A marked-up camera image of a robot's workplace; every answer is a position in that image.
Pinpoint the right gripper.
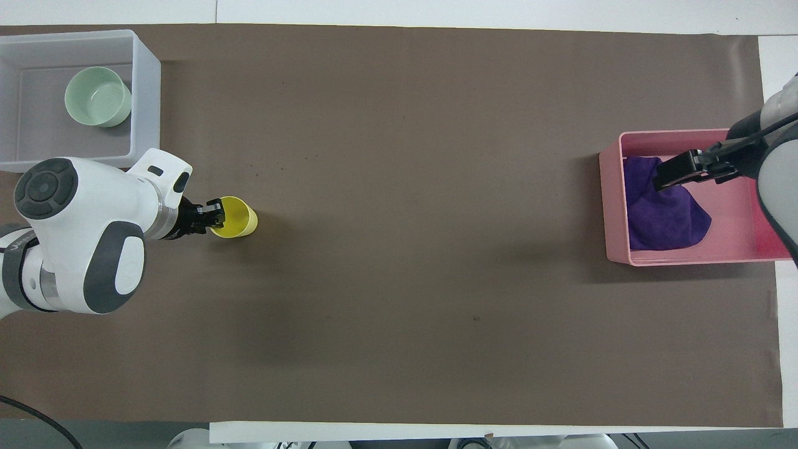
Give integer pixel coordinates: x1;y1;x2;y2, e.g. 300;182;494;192
723;120;771;183

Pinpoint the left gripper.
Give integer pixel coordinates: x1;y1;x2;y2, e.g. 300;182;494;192
170;196;226;241

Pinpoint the yellow plastic cup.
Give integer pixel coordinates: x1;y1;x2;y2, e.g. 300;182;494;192
209;196;259;239

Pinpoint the pink plastic box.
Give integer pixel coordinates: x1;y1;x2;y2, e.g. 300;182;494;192
598;129;796;268

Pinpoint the translucent grey plastic box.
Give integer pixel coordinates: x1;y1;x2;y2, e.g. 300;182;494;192
0;29;162;174

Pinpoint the purple cloth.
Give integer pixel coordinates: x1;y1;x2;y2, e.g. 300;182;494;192
625;155;713;252

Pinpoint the pale green bowl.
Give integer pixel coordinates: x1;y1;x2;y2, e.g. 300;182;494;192
64;67;133;128

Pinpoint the black cable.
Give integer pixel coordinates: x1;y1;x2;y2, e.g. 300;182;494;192
741;110;798;144
0;394;84;449

